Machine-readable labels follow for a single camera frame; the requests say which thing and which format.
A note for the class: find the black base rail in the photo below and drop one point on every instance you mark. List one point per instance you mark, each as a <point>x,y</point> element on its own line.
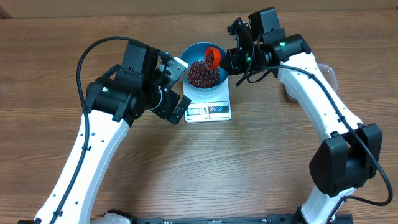
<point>270,219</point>

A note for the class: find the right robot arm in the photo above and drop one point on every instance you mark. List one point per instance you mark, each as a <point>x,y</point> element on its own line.
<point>349,150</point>

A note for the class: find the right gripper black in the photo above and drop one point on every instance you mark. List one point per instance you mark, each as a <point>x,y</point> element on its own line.
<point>234,61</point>

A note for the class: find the red measuring scoop blue handle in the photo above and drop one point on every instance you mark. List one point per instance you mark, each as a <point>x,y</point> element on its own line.
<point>212,58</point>

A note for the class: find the clear plastic container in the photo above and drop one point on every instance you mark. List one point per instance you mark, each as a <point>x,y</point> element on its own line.
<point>329,75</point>

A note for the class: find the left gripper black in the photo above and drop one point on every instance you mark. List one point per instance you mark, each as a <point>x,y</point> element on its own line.
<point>168,106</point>

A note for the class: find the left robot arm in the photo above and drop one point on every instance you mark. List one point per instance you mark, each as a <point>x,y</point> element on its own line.
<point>110,104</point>

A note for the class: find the white digital kitchen scale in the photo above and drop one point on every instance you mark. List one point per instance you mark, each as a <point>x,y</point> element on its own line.
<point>208,104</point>

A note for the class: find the blue plastic bowl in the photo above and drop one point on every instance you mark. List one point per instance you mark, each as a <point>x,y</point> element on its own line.
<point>197,52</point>

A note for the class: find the red beans in bowl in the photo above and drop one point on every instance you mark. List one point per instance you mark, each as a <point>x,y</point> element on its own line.
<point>201,75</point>

